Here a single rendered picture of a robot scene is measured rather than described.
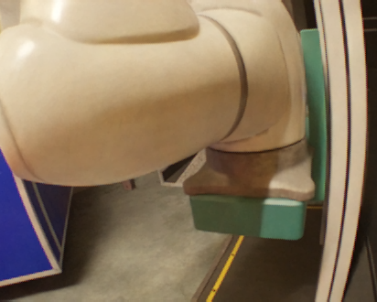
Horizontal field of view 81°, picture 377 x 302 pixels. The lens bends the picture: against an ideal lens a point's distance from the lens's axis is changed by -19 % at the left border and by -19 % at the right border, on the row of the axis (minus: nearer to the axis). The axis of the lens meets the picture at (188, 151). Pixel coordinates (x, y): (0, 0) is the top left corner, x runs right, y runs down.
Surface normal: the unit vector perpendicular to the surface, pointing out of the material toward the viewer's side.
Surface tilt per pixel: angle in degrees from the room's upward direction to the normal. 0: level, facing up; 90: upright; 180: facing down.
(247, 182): 60
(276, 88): 94
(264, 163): 85
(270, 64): 87
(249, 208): 90
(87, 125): 101
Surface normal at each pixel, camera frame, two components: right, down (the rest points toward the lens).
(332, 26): -0.44, 0.33
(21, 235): 0.33, 0.23
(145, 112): 0.60, 0.29
